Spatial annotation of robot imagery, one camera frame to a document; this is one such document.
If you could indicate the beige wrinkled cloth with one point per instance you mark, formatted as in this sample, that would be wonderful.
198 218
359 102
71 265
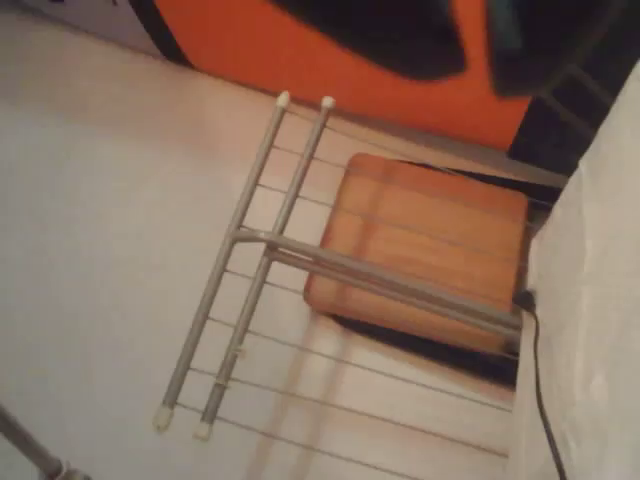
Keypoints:
590 300

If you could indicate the grey metal drying rack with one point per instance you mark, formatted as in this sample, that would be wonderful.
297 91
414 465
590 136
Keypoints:
295 175

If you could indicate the wooden stool seat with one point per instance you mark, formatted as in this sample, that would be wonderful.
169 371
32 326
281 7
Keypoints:
425 225

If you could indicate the grey metal pole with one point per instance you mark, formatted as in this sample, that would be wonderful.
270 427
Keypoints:
30 445

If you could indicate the black slatted crate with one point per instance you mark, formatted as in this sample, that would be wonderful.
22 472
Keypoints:
560 130

